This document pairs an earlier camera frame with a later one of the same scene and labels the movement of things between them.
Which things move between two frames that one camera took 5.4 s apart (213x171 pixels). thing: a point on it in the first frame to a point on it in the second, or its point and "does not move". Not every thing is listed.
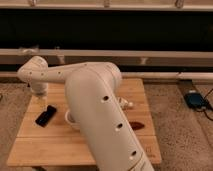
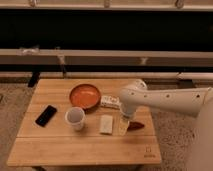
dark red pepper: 135,125 does not move
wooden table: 46,139 does not move
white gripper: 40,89 to 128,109
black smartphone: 46,116 does not move
